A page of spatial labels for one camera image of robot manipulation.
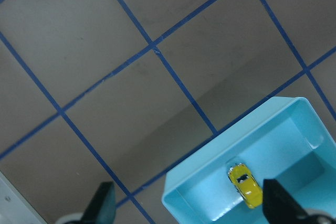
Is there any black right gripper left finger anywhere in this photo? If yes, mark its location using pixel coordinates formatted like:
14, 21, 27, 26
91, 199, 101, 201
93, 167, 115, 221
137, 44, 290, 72
80, 182, 116, 224

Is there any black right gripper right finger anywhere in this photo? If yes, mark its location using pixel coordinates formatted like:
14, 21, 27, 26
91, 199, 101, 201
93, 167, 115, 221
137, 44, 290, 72
262, 179, 310, 224

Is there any yellow toy beetle car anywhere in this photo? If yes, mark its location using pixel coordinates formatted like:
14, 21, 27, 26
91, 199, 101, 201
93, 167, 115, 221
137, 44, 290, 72
227, 163, 263, 209

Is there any teal plastic storage bin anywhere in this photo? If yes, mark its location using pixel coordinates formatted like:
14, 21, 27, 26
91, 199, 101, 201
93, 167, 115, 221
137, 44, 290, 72
162, 97, 335, 223

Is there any brown paper table cover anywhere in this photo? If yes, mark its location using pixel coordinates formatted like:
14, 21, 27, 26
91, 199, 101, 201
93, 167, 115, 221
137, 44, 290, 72
1, 0, 335, 223

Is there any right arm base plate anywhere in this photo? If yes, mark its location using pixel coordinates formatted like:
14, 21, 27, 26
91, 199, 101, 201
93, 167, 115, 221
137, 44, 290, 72
1, 173, 47, 224

